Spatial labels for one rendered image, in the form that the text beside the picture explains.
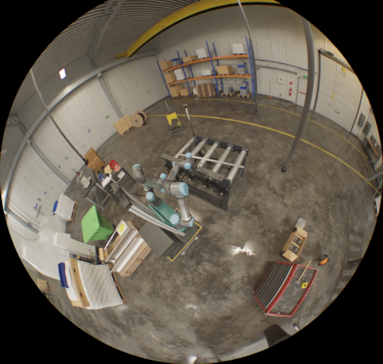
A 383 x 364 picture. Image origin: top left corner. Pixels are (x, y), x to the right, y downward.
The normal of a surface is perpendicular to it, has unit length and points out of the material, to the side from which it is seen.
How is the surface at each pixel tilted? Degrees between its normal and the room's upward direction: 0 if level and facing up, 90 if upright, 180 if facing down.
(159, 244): 0
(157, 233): 0
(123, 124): 90
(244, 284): 0
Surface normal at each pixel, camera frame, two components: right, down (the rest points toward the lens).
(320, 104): -0.57, 0.72
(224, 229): -0.25, -0.60
